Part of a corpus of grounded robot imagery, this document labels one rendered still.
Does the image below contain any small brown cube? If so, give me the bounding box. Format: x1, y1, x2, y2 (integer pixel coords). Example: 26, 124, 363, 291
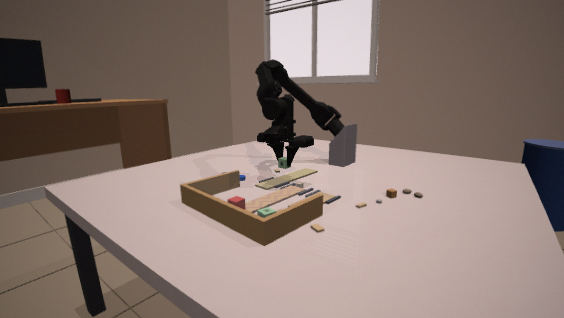
386, 189, 397, 198

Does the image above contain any brown wooden open box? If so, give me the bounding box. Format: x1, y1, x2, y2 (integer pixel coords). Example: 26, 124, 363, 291
179, 166, 324, 246

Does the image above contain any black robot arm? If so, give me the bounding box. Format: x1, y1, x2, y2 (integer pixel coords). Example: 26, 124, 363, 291
255, 59, 345, 144

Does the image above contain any green cube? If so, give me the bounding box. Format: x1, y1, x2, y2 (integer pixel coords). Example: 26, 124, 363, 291
278, 157, 291, 169

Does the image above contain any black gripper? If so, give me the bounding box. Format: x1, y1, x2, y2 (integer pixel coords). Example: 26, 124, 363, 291
257, 117, 314, 166

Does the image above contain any small tan flat block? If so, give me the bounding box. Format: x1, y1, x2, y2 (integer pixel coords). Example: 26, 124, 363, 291
311, 224, 325, 233

